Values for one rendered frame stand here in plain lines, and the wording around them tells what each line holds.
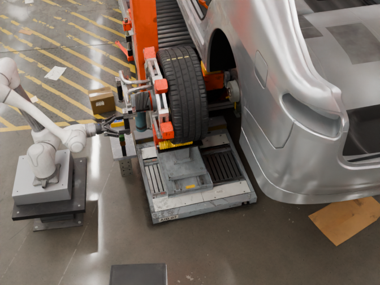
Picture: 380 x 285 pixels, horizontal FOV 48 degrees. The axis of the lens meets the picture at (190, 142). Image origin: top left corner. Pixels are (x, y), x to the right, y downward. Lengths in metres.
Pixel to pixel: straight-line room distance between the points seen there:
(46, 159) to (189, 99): 1.05
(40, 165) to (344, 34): 2.37
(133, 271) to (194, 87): 1.20
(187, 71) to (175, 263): 1.35
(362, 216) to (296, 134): 1.65
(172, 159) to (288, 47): 1.66
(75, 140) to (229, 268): 1.40
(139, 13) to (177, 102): 0.72
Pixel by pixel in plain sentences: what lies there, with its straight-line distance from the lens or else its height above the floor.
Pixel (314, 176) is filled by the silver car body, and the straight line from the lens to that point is 2.27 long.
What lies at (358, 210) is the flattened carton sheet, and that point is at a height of 0.01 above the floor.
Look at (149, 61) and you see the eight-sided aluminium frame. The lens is 2.91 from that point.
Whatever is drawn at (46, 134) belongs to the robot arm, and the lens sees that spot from 3.15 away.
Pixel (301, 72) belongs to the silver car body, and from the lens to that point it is 2.00.
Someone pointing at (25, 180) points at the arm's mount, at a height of 0.41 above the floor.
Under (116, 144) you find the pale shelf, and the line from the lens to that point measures 3.30.
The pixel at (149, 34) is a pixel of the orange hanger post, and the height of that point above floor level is 1.13.
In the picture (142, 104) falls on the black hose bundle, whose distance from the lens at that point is 2.76.
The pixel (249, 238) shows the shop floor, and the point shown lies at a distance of 3.31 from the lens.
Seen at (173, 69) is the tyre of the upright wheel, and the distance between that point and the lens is 2.77.
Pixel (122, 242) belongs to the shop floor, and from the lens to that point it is 3.30.
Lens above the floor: 2.81
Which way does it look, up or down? 46 degrees down
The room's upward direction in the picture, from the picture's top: straight up
